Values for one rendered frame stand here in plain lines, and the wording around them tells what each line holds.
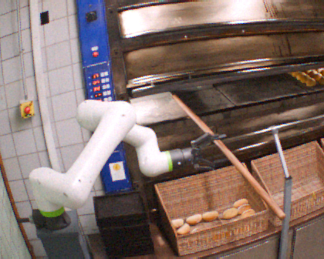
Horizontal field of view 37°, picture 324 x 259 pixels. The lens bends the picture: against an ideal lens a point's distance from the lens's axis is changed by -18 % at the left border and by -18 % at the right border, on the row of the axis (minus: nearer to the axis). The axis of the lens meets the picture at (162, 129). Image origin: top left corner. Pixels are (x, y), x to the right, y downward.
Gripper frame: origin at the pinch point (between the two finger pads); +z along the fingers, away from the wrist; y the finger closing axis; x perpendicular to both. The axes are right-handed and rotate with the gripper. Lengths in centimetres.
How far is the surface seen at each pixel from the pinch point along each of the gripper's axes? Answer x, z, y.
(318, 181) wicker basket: -38, 84, 61
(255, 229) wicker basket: -4, 19, 58
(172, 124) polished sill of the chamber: -53, -12, 3
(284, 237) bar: 7, 35, 66
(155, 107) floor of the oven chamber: -83, -15, 2
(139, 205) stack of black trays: -24, -41, 32
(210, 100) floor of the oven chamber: -77, 17, 2
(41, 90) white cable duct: -52, -83, -33
